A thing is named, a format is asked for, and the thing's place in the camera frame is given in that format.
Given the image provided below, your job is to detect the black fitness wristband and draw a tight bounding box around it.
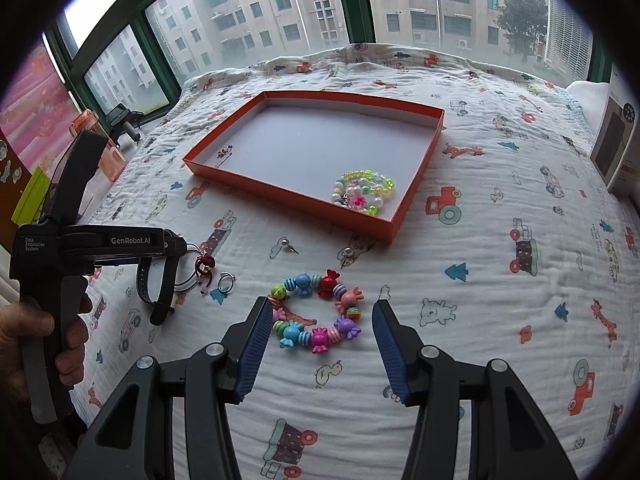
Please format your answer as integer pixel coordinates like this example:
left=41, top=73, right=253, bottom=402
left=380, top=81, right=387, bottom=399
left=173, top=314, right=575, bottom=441
left=136, top=256, right=180, bottom=326

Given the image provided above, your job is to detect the black device on sill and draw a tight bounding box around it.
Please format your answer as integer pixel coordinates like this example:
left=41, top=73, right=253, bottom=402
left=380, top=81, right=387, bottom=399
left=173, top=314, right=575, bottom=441
left=105, top=103, right=144, bottom=145

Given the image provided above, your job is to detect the orange transparent water bottle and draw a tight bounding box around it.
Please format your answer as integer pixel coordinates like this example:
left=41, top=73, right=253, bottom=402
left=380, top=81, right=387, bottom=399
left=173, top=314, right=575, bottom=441
left=70, top=110, right=127, bottom=183

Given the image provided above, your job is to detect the green yellow box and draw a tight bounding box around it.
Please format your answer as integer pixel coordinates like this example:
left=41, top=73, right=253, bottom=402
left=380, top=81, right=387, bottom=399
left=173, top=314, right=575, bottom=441
left=11, top=167, right=50, bottom=226

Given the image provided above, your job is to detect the silver hoop earring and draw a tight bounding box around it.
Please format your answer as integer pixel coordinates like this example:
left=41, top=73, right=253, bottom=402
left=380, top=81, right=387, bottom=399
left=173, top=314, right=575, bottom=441
left=175, top=270, right=201, bottom=292

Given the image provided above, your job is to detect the left hand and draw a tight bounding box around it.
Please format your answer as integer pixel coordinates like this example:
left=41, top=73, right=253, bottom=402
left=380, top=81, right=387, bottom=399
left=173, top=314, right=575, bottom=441
left=0, top=292, right=94, bottom=401

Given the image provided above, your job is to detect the pastel pearl bead bracelet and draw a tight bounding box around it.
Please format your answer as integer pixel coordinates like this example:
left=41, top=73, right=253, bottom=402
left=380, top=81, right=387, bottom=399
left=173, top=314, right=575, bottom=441
left=331, top=168, right=396, bottom=217

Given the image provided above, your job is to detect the white pillow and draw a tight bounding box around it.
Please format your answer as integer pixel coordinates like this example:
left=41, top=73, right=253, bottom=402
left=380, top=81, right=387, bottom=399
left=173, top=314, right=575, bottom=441
left=566, top=80, right=610, bottom=133

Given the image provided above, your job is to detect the green window frame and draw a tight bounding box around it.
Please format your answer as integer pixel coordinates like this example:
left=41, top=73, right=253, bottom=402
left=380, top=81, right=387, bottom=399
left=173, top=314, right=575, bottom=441
left=44, top=0, right=612, bottom=116

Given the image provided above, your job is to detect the outdoor air conditioner unit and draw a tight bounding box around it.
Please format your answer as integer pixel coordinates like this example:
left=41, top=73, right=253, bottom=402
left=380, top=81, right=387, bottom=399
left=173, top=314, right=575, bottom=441
left=544, top=0, right=593, bottom=84

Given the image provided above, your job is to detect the colourful candy bead bracelet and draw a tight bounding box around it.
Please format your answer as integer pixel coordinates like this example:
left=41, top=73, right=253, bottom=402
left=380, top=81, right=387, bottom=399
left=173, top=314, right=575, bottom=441
left=269, top=268, right=366, bottom=354

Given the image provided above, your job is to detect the orange shallow box tray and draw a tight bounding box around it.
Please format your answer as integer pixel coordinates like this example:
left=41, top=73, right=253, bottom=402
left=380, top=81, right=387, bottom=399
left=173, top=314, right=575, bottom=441
left=183, top=90, right=445, bottom=243

